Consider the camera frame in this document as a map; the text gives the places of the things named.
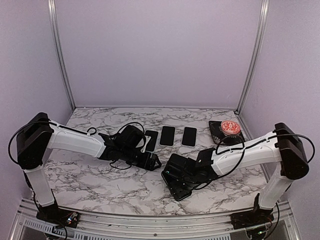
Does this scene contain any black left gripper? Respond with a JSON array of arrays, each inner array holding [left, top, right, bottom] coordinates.
[[120, 145, 162, 171]]

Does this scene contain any light blue phone case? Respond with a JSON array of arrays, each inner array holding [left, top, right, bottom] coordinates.
[[143, 130, 160, 153]]

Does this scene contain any black phone case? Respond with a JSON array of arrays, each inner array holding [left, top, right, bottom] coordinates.
[[161, 171, 192, 202]]

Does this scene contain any black smartphone teal edge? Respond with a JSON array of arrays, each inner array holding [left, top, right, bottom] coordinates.
[[160, 126, 176, 146]]

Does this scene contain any black smartphone green edge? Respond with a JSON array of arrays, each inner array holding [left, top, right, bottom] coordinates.
[[173, 191, 192, 202]]

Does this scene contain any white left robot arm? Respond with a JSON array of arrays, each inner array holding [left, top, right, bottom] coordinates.
[[11, 112, 162, 223]]

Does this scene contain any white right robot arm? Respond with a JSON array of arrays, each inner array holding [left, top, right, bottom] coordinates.
[[161, 122, 310, 224]]

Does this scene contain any black patterned square plate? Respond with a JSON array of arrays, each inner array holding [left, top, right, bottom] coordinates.
[[208, 120, 245, 146]]

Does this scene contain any red white patterned bowl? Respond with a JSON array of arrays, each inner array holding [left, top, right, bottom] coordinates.
[[220, 120, 241, 136]]

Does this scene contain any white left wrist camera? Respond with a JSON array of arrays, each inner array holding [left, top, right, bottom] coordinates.
[[140, 136, 151, 153]]

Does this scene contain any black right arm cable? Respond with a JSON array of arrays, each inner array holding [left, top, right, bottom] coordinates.
[[214, 133, 316, 176]]

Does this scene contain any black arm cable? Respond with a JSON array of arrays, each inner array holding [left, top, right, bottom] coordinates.
[[8, 121, 146, 171], [214, 133, 316, 176]]

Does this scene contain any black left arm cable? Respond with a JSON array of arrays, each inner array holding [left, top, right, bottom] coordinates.
[[8, 121, 146, 171]]

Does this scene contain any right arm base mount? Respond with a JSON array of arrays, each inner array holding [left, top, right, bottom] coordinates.
[[230, 193, 274, 230]]

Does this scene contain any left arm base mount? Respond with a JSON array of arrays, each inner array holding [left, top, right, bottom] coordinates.
[[34, 200, 80, 228]]

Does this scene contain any aluminium front rail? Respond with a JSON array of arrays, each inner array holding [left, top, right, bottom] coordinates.
[[8, 199, 301, 240]]

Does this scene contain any left aluminium frame post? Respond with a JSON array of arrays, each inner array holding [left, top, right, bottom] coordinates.
[[47, 0, 76, 112]]

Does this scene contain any aluminium frame post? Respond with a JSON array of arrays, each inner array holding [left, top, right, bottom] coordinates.
[[47, 0, 76, 112], [236, 0, 270, 115]]

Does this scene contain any right aluminium frame post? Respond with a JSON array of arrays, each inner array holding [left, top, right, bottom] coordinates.
[[236, 0, 270, 115]]

